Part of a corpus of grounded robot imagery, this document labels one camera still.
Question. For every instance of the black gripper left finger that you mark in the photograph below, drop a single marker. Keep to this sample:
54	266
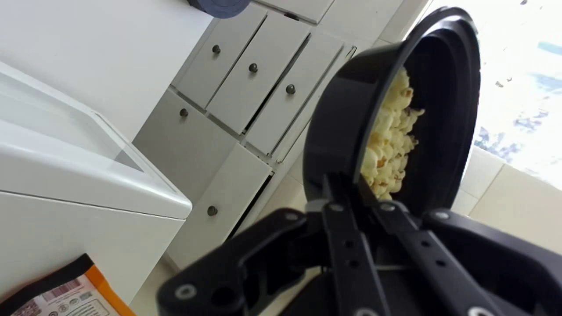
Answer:
352	257

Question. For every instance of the yellow popcorn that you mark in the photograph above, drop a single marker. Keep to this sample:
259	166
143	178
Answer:
389	147

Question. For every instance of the dark blue mug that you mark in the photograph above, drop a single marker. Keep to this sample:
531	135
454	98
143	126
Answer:
221	6

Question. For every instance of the white drawer cabinet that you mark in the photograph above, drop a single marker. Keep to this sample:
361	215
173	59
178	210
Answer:
235	99

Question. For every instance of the orange popcorn bag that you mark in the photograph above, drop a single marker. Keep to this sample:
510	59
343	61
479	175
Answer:
64	296

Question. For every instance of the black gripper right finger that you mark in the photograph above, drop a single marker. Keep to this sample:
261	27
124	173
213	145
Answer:
422	252

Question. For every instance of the white microwave oven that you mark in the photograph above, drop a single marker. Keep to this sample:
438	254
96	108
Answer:
71	235

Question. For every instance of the black bowl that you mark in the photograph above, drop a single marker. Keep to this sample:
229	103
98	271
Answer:
445	117

